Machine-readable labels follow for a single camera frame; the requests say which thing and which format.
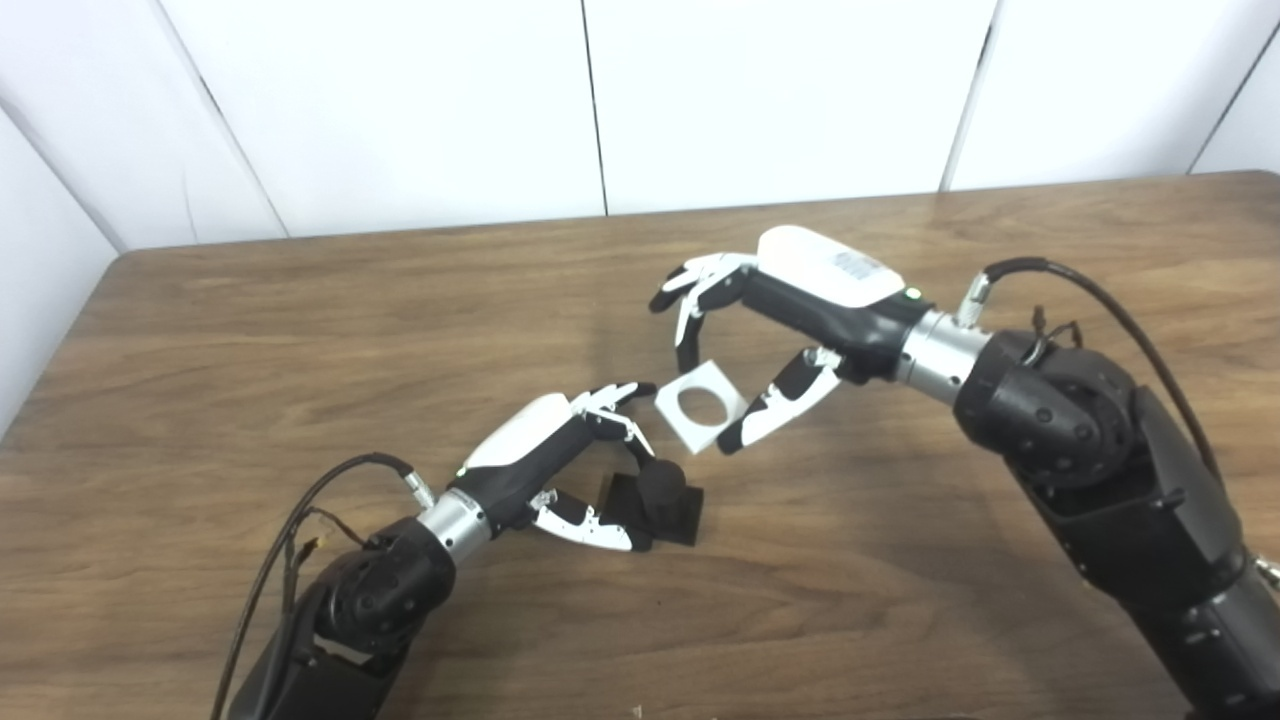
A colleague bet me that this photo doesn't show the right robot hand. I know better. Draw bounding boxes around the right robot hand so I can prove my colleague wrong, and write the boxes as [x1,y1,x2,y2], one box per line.
[648,225,936,456]

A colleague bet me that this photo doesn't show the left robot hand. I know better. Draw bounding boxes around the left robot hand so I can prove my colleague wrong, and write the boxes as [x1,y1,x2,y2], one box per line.
[447,381,661,553]

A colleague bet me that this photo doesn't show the black peg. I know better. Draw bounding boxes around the black peg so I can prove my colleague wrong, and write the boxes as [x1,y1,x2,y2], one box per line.
[597,456,705,549]

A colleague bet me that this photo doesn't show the white square piece with hole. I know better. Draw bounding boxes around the white square piece with hole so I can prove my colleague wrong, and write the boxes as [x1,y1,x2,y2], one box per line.
[654,359,751,456]

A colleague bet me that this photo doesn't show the thin left wrist wires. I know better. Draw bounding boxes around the thin left wrist wires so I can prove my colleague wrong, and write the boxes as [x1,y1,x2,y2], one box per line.
[283,507,366,601]

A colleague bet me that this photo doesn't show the thin wrist wires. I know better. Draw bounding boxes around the thin wrist wires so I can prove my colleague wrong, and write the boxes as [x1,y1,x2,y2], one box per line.
[1025,305,1086,351]
[283,507,366,601]

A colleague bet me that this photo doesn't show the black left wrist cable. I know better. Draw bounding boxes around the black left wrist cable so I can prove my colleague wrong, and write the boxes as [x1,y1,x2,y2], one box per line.
[210,452,436,720]

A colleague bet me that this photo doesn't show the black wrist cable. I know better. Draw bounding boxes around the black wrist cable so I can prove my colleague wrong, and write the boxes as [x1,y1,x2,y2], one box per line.
[955,256,1280,589]
[210,452,436,720]

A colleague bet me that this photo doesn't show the thin right wrist wires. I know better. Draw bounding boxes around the thin right wrist wires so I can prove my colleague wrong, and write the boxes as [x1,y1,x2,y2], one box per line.
[1025,305,1086,351]

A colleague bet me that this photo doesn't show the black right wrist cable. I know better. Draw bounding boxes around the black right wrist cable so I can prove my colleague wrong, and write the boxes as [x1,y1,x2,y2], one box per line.
[955,256,1280,589]

